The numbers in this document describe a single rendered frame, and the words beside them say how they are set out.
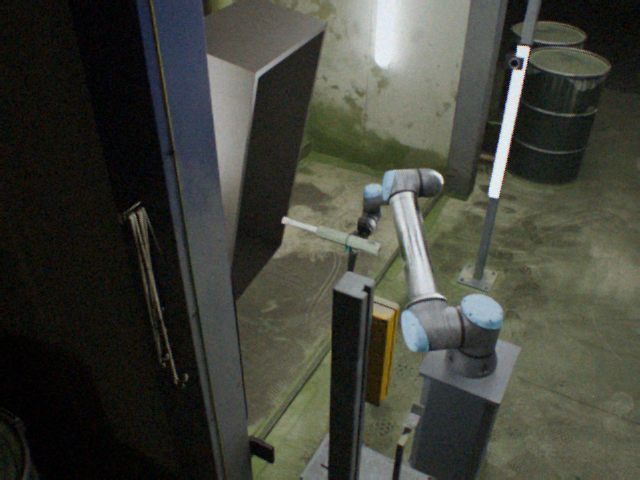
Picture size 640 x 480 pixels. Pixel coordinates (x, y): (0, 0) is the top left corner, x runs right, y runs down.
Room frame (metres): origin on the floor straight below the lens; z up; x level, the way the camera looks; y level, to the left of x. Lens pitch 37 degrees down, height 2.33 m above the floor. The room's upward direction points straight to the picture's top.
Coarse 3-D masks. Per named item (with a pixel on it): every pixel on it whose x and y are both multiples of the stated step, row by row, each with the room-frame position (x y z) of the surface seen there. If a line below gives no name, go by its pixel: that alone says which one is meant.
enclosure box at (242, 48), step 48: (240, 0) 2.42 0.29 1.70; (240, 48) 1.98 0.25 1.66; (288, 48) 2.05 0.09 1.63; (240, 96) 1.85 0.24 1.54; (288, 96) 2.44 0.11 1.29; (240, 144) 1.85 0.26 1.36; (288, 144) 2.45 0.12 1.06; (240, 192) 1.87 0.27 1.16; (288, 192) 2.45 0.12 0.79; (240, 240) 2.46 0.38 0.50; (240, 288) 2.12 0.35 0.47
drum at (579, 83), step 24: (552, 48) 4.33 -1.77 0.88; (528, 72) 4.02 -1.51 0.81; (552, 72) 3.84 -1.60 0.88; (528, 96) 3.97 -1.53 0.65; (552, 96) 3.82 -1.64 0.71; (576, 96) 3.78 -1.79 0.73; (600, 96) 3.89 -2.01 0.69; (528, 120) 3.92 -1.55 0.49; (552, 120) 3.81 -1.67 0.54; (576, 120) 3.78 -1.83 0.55; (528, 144) 3.88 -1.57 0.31; (552, 144) 3.79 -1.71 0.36; (576, 144) 3.80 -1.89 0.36; (528, 168) 3.85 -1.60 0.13; (552, 168) 3.78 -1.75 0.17; (576, 168) 3.84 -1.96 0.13
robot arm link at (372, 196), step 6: (366, 186) 2.52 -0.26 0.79; (372, 186) 2.51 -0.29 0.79; (378, 186) 2.50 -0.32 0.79; (366, 192) 2.47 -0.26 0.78; (372, 192) 2.45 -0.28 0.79; (378, 192) 2.46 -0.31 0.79; (366, 198) 2.46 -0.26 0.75; (372, 198) 2.45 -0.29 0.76; (378, 198) 2.45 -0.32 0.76; (366, 204) 2.46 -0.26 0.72; (372, 204) 2.45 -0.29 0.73; (378, 204) 2.45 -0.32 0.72; (384, 204) 2.46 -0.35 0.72; (366, 210) 2.46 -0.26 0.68; (372, 210) 2.45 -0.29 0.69; (378, 210) 2.46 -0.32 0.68
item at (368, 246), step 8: (288, 224) 2.32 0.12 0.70; (296, 224) 2.30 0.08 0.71; (304, 224) 2.30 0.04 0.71; (320, 232) 2.24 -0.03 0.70; (328, 232) 2.24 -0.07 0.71; (336, 232) 2.24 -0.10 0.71; (328, 240) 2.23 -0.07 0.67; (336, 240) 2.21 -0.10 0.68; (344, 240) 2.20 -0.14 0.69; (352, 240) 2.19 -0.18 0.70; (360, 240) 2.19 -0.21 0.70; (368, 240) 2.18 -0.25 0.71; (352, 248) 2.19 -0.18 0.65; (360, 248) 2.17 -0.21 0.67; (368, 248) 2.15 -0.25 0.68; (376, 248) 2.14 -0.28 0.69; (352, 256) 2.19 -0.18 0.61; (352, 264) 2.19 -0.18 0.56; (352, 272) 2.19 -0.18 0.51
